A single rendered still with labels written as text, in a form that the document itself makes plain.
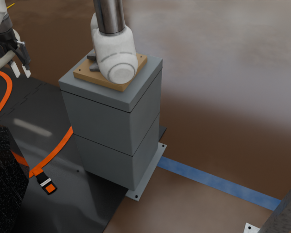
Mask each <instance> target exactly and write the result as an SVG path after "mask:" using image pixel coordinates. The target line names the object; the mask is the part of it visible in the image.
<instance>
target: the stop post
mask: <svg viewBox="0 0 291 233"><path fill-rule="evenodd" d="M290 230H291V189H290V190H289V192H288V193H287V194H286V196H285V197H284V198H283V200H282V201H281V202H280V204H279V205H278V206H277V208H276V209H275V210H274V211H273V213H272V214H271V215H270V217H269V218H268V219H267V221H266V222H265V223H264V225H263V226H262V227H261V228H260V229H259V228H257V227H255V226H252V225H250V224H248V223H246V224H245V228H244V232H243V233H289V231H290Z"/></svg>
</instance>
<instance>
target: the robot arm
mask: <svg viewBox="0 0 291 233"><path fill-rule="evenodd" d="M93 3H94V8H95V13H94V14H93V17H92V19H91V38H92V43H93V47H94V51H95V53H88V54H87V59H89V60H92V61H94V62H93V64H92V65H91V66H90V67H89V69H90V71H98V72H101V74H102V75H103V77H104V78H105V79H107V80H108V81H109V82H111V83H114V84H124V83H127V82H129V81H130V80H132V79H133V78H134V76H135V74H136V72H137V68H138V60H137V56H136V50H135V45H134V40H133V34H132V31H131V30H130V29H129V28H128V27H127V26H126V25H125V20H124V14H123V6H122V0H93ZM18 45H19V46H18ZM2 47H3V49H2ZM19 47H20V49H21V51H20V49H19ZM9 50H12V51H13V52H14V53H15V54H16V55H17V57H18V58H19V60H20V61H21V62H22V67H23V70H24V72H25V74H26V76H27V78H29V76H30V75H31V73H30V71H29V69H30V67H29V65H28V64H29V63H30V61H31V59H30V56H29V54H28V51H27V49H26V46H25V41H23V42H20V41H18V39H17V38H16V37H15V33H14V31H13V29H12V22H11V19H10V17H9V14H8V12H7V7H6V3H5V0H0V58H1V57H3V56H4V55H5V54H6V53H7V52H8V51H9ZM4 52H5V53H4ZM7 64H8V65H9V66H10V68H11V70H12V71H14V73H15V75H16V77H17V78H18V77H19V75H20V72H19V70H18V67H17V65H16V63H15V62H13V60H12V59H11V60H10V61H9V62H8V63H7Z"/></svg>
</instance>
